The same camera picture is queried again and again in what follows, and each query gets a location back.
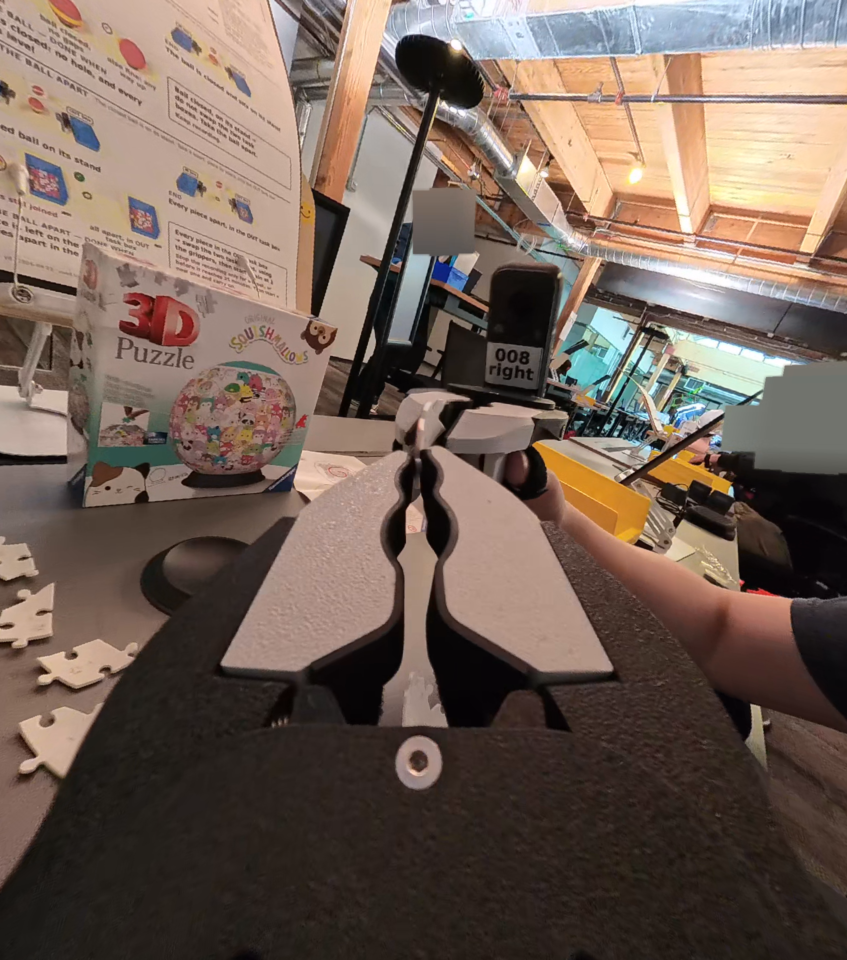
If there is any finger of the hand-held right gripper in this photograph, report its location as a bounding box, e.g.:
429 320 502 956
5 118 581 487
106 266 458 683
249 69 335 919
446 402 540 454
394 393 432 456

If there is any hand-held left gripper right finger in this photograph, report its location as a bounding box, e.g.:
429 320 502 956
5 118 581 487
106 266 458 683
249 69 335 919
421 447 617 687

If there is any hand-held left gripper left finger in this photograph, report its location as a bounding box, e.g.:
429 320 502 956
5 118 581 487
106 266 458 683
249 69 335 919
221 450 417 687

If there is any assembled white puzzle section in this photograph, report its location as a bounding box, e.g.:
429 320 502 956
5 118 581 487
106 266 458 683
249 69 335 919
379 495 450 732

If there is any person's right forearm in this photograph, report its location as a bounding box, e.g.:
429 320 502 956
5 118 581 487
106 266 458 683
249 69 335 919
544 480 845 739

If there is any black round ball stand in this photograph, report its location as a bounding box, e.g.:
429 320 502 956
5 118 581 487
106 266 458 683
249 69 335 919
139 536 252 616

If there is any colourful puzzle box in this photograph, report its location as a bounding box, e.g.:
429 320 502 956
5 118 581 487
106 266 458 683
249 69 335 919
67 240 342 508

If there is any scattered loose puzzle pieces group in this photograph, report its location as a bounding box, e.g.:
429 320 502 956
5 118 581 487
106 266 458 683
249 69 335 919
0 536 140 960

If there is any person's right hand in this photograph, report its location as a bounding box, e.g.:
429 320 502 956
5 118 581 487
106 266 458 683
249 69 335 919
502 443 567 526

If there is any white instruction leaflet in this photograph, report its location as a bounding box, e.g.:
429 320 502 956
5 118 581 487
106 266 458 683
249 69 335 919
292 450 372 504

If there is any yellow storage bin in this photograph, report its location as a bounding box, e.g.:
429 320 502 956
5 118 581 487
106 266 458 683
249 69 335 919
533 440 657 544

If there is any black floor lamp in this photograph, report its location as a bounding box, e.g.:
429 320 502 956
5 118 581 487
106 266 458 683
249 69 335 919
337 33 485 421

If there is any wall poster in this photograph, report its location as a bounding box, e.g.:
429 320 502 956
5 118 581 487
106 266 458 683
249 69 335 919
0 0 305 309

